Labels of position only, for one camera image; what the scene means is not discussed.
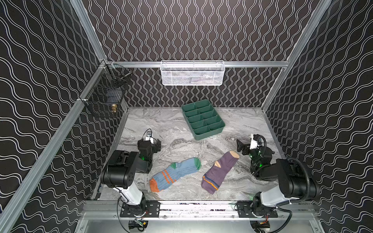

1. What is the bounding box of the blue orange striped sock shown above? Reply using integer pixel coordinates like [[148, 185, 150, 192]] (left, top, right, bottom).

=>
[[150, 157, 201, 192]]

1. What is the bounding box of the green compartment tray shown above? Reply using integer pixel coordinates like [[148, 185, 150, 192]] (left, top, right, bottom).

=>
[[181, 100, 225, 140]]

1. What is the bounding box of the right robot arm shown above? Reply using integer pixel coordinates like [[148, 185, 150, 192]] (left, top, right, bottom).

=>
[[236, 135, 320, 210]]

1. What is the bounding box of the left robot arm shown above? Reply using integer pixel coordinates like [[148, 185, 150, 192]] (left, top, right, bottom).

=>
[[100, 137, 161, 207]]

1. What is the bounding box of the purple striped sock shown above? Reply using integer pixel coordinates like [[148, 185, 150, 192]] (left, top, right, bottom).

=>
[[201, 150, 240, 195]]

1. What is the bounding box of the small brass object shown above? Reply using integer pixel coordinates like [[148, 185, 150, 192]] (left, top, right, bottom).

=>
[[111, 104, 118, 113]]

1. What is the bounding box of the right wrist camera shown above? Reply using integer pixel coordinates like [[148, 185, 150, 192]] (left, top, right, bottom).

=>
[[250, 134, 265, 150]]

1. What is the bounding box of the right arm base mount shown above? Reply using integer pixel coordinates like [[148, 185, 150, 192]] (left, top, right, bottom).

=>
[[234, 201, 278, 218]]

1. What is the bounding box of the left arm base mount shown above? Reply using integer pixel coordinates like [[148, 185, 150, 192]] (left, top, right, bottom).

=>
[[119, 201, 161, 218]]

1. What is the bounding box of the black wire basket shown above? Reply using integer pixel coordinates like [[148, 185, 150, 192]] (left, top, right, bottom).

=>
[[83, 64, 133, 118]]

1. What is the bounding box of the white wire basket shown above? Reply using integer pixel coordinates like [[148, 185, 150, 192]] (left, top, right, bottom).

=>
[[160, 60, 225, 86]]

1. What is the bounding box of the aluminium front rail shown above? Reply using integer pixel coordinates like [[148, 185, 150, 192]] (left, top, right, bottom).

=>
[[80, 201, 315, 221]]

